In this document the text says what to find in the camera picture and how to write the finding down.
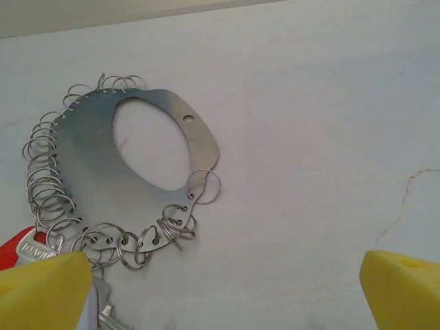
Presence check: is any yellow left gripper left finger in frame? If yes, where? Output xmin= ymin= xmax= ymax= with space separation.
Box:
xmin=0 ymin=250 xmax=94 ymax=330

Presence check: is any yellow toy with wire whisk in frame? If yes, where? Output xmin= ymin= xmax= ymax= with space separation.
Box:
xmin=22 ymin=72 xmax=223 ymax=273

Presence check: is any small steel split ring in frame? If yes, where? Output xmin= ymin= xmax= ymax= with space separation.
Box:
xmin=185 ymin=168 xmax=223 ymax=206

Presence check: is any red plastic key tag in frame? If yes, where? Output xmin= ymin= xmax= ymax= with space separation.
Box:
xmin=0 ymin=225 xmax=49 ymax=272

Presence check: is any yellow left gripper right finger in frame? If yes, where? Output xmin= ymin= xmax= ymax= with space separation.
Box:
xmin=358 ymin=249 xmax=440 ymax=330

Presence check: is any silver key with lettering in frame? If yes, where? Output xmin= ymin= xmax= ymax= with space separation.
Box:
xmin=16 ymin=230 xmax=65 ymax=266

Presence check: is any white plastic key tag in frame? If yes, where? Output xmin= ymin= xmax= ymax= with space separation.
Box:
xmin=80 ymin=285 xmax=101 ymax=330

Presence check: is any plain silver key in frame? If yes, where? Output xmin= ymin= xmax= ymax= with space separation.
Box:
xmin=91 ymin=274 xmax=137 ymax=330

